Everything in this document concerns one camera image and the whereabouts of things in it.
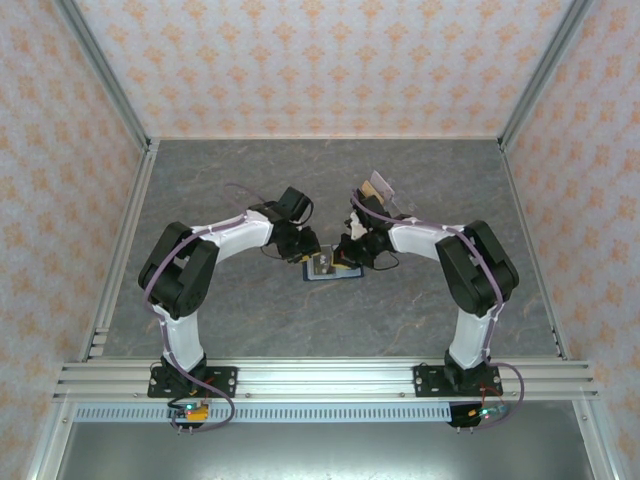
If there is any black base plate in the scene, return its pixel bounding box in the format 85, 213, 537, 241
147, 366, 240, 400
412, 364, 501, 400

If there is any dark blue card holder wallet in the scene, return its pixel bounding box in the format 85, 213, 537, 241
302, 243, 365, 284

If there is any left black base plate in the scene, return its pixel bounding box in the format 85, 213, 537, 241
147, 366, 240, 400

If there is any pale lilac card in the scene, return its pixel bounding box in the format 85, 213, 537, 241
368, 169, 397, 199

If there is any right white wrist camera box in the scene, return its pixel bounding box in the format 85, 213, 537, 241
348, 210, 370, 241

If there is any grey slotted cable duct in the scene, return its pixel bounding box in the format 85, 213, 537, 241
73, 403, 452, 424

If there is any wide aluminium mounting rail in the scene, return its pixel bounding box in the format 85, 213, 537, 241
52, 358, 601, 402

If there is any aluminium frame profile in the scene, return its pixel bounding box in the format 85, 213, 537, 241
23, 399, 76, 480
53, 0, 154, 154
498, 141, 571, 362
572, 399, 619, 480
498, 0, 599, 154
77, 139, 161, 362

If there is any left controller board yellow plug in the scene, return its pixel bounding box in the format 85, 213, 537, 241
167, 399, 211, 424

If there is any right thin black gripper wire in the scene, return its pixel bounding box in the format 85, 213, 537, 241
369, 249, 402, 273

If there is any dark card white print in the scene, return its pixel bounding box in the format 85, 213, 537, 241
310, 251, 336, 277

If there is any right controller board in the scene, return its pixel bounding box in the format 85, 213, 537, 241
467, 405, 512, 422

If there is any grey metal sheet panel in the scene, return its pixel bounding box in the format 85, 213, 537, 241
53, 420, 599, 480

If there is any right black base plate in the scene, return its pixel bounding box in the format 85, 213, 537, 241
412, 364, 501, 400

